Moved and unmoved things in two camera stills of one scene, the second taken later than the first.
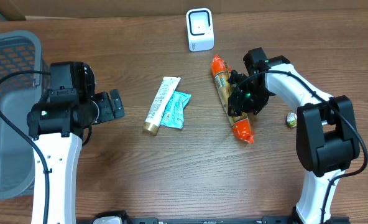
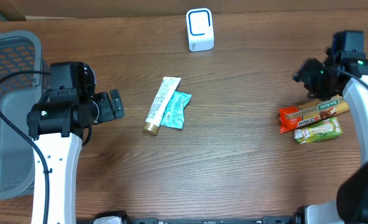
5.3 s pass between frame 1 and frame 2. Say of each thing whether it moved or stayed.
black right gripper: moved
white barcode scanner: stayed
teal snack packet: stayed
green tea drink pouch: moved
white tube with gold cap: stayed
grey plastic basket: stayed
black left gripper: stayed
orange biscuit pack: moved
